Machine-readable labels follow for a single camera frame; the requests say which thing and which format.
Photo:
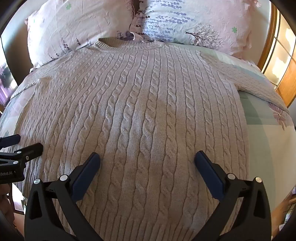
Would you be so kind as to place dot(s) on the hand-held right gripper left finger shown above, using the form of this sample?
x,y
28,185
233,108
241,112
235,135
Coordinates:
x,y
83,176

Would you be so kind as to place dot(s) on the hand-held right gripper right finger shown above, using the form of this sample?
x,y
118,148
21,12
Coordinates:
x,y
211,177

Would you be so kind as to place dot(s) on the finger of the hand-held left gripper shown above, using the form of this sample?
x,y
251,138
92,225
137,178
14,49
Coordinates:
x,y
9,139
27,151

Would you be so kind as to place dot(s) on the patchwork floral bed sheet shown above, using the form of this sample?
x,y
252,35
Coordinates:
x,y
266,139

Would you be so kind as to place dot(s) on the pink floral pillow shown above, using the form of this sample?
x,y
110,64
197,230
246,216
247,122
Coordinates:
x,y
76,30

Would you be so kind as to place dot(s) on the wooden frosted glass door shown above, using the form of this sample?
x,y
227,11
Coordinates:
x,y
281,58

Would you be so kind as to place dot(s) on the pink pillow with tree print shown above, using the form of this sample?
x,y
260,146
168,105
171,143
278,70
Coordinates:
x,y
196,22

